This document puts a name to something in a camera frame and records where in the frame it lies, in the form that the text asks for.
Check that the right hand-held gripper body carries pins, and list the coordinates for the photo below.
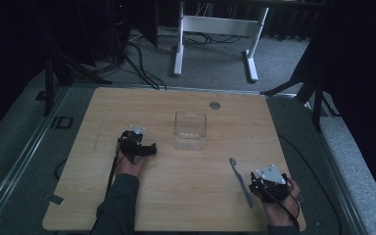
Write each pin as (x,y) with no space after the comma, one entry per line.
(272,184)

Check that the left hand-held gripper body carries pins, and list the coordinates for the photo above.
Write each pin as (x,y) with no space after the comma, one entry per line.
(130,143)

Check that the person's left hand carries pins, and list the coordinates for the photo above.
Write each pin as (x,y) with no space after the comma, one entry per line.
(130,167)

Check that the person's right hand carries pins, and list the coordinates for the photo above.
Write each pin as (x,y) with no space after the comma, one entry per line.
(282,210)

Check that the blue toothbrush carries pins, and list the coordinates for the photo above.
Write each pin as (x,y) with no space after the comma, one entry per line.
(241,182)

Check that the clear plastic container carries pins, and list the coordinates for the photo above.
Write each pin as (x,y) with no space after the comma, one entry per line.
(190,130)

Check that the grey table grommet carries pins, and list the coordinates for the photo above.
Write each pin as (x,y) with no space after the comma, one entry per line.
(214,105)

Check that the grey tape piece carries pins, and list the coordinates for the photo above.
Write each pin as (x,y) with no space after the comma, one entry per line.
(54,199)

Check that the black stand legs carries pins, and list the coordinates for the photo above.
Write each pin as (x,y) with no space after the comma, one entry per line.
(310,88)
(58,71)

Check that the metal floor rail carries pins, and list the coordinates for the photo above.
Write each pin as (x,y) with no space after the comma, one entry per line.
(336,176)
(19,153)

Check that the black floor bracket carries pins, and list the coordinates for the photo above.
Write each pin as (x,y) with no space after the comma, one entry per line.
(62,122)

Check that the white desk frame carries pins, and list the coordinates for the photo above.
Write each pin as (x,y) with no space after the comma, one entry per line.
(218,26)

